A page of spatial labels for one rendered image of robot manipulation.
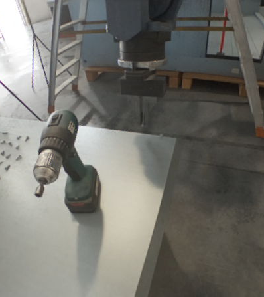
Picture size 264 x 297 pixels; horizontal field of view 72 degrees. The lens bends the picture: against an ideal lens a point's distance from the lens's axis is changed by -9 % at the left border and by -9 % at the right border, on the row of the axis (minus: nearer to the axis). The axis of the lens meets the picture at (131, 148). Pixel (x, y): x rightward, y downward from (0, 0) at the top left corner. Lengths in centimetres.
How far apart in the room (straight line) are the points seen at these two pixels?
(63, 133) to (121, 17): 30
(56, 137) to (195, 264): 95
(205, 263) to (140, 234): 72
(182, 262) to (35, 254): 78
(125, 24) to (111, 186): 40
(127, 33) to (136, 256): 49
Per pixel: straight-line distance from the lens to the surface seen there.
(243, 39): 154
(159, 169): 56
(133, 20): 49
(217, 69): 239
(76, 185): 48
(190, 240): 116
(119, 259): 45
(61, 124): 38
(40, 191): 31
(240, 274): 118
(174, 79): 238
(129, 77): 52
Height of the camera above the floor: 108
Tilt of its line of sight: 43 degrees down
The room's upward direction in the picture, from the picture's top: 8 degrees counter-clockwise
